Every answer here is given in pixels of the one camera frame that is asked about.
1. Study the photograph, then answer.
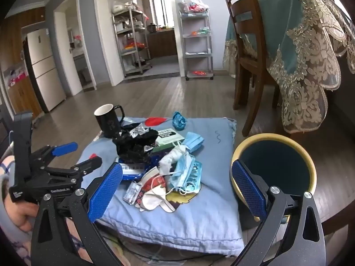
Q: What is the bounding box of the metal shelf rack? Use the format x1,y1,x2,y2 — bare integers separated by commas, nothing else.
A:
112,6,152,78

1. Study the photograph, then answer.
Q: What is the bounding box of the blue white packet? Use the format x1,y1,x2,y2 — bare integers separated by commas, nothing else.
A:
118,155,161,182

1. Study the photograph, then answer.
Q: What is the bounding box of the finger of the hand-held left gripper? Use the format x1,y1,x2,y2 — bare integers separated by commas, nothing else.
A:
44,156,103,179
29,142,79,169

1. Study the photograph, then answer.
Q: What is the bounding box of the red white wrapper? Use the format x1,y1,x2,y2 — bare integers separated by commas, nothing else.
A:
135,169,178,212

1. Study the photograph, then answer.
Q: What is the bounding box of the wooden dining chair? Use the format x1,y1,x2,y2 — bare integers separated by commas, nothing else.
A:
223,0,280,137

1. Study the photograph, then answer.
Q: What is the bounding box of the blue face mask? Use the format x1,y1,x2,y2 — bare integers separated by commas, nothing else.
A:
182,131,205,153
166,155,195,194

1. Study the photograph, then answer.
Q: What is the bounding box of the wooden kitchen cabinet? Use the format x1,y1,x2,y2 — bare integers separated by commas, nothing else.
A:
147,29,178,59

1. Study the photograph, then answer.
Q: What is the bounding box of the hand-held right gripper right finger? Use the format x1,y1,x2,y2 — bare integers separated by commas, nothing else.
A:
231,159,326,266

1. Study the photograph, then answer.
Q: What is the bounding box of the teal bin with yellow rim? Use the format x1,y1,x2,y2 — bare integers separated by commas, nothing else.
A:
231,133,317,230

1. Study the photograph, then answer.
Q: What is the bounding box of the white refrigerator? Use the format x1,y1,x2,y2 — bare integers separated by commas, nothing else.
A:
26,28,67,113

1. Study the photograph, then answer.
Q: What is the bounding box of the black mug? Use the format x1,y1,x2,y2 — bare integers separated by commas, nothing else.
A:
94,104,125,139

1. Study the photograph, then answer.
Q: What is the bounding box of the clear wrapper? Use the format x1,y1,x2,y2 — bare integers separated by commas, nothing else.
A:
129,123,152,138

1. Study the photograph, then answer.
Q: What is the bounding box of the white tissue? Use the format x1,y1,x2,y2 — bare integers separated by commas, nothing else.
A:
159,147,189,176

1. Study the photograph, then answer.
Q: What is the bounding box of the blue wrapper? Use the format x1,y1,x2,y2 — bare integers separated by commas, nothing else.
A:
172,111,187,129

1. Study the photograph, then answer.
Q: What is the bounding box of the white plastic bag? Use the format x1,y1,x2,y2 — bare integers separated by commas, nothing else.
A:
177,0,210,14

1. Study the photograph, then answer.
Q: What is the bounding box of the person's left forearm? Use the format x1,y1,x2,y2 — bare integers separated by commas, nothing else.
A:
0,155,32,266

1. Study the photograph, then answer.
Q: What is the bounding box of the person's left hand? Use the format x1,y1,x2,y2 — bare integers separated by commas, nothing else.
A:
8,203,39,232

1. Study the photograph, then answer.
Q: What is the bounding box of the white rolling cart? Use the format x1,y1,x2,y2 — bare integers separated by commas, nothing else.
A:
179,10,214,81

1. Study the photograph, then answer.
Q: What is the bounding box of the green white box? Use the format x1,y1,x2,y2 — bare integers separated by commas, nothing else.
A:
154,128,186,153

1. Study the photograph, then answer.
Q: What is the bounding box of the kitchen window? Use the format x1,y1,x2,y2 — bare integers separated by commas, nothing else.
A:
151,0,170,28

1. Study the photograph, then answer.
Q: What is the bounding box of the blue blister tray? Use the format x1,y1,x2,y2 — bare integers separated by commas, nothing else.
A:
183,162,203,194

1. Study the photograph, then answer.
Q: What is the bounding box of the black plastic bag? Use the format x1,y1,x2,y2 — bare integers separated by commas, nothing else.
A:
112,127,160,164

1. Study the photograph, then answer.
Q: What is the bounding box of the small clear packet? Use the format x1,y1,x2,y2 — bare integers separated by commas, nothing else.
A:
123,181,143,205

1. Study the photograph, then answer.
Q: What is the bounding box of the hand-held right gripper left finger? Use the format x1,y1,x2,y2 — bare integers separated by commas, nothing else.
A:
30,162,124,266

